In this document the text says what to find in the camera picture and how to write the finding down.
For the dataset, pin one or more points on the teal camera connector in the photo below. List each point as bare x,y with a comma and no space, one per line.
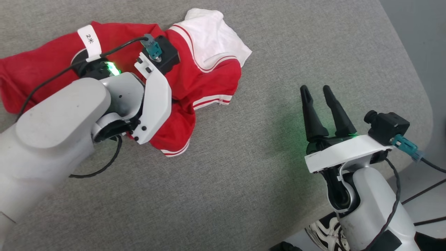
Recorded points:
406,146
152,48

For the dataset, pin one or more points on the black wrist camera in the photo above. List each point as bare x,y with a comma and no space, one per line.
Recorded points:
388,127
168,52

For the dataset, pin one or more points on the teal right camera connector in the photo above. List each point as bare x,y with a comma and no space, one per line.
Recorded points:
406,146

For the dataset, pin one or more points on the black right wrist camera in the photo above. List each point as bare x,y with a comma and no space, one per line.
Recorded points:
388,127

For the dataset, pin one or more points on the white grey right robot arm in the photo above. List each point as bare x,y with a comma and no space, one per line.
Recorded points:
369,202

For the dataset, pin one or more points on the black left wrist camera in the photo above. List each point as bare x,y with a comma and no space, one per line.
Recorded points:
168,52

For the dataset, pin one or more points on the white and black sneaker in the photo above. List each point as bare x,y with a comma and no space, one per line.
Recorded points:
325,232

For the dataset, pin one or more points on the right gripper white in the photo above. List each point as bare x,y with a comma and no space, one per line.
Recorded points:
348,153

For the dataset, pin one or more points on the red and white jersey shirt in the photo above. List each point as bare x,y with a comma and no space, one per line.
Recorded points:
209,45

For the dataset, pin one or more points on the grey fabric sofa cushion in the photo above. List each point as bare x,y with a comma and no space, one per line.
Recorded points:
244,174

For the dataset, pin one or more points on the teal left camera connector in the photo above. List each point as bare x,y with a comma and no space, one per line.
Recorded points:
152,48

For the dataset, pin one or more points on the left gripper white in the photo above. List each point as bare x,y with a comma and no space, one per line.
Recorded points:
155,101

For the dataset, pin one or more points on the white label strip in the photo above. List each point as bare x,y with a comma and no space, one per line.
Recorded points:
89,40

